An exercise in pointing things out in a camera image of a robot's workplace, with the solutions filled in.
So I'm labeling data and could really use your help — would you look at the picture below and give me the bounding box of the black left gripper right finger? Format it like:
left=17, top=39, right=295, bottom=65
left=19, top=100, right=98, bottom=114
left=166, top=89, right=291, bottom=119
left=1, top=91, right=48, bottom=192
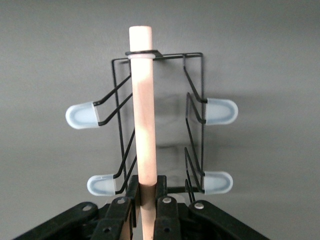
left=153, top=174, right=271, bottom=240

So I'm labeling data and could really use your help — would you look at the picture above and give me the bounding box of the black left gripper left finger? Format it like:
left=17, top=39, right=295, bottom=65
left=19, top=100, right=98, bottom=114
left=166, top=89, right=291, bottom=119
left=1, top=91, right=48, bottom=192
left=14, top=174, right=141, bottom=240

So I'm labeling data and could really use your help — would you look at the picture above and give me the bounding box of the black wire cup holder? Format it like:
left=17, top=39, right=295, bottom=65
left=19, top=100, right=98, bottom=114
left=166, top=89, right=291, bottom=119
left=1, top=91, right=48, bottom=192
left=65, top=24, right=239, bottom=240

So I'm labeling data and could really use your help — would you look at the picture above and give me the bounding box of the dark grey table cloth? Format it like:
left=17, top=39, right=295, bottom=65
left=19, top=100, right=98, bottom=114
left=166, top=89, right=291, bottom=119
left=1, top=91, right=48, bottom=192
left=0, top=0, right=320, bottom=240

